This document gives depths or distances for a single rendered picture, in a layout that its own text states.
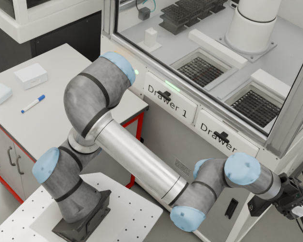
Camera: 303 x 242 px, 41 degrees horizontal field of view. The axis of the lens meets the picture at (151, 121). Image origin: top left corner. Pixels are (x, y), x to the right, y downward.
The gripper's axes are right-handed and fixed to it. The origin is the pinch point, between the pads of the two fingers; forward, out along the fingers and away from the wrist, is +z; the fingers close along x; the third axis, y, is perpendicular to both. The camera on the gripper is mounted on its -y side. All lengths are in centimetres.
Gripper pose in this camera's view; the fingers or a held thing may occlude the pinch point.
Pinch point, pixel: (298, 212)
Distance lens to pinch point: 128.7
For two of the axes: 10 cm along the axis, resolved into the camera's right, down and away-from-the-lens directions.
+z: 6.9, 4.3, 5.8
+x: -1.1, -7.3, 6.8
